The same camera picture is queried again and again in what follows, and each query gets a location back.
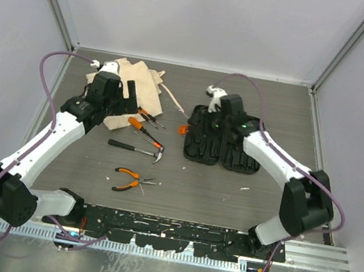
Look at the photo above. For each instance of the large orange handle screwdriver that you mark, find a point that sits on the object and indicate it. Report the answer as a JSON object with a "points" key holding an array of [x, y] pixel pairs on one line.
{"points": [[136, 124]]}

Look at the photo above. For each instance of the thin orange tip screwdriver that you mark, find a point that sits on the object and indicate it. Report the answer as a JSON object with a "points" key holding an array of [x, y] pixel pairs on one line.
{"points": [[151, 141]]}

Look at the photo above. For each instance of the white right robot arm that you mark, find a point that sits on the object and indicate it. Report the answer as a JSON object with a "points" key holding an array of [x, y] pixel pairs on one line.
{"points": [[305, 202]]}

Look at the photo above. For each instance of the perforated cable tray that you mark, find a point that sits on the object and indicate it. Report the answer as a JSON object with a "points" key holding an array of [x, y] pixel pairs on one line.
{"points": [[45, 232]]}

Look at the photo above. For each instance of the orange black needle-nose pliers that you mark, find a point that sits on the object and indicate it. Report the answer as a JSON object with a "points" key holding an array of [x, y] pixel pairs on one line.
{"points": [[135, 180]]}

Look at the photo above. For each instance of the small orange black screwdriver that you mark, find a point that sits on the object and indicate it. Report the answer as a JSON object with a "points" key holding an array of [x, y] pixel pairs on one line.
{"points": [[140, 109]]}

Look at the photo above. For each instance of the black handle claw hammer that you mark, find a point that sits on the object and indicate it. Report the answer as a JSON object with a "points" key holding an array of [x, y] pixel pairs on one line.
{"points": [[156, 155]]}

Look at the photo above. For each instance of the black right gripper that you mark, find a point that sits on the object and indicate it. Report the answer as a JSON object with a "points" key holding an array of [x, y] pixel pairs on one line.
{"points": [[218, 113]]}

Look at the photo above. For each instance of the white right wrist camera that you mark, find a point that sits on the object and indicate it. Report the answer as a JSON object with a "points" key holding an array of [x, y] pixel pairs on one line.
{"points": [[215, 94]]}

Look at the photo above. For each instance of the aluminium front rail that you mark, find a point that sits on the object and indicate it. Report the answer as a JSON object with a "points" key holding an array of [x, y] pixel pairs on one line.
{"points": [[297, 253]]}

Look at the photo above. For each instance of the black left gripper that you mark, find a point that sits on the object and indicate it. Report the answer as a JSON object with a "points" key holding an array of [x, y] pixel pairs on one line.
{"points": [[127, 105]]}

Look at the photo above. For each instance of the black plastic tool case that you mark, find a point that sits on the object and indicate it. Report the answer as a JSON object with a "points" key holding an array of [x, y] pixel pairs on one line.
{"points": [[205, 143]]}

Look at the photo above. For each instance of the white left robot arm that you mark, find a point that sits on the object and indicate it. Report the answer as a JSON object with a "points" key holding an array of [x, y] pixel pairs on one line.
{"points": [[42, 150]]}

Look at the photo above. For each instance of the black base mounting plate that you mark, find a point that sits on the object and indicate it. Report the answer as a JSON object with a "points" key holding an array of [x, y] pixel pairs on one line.
{"points": [[165, 234]]}

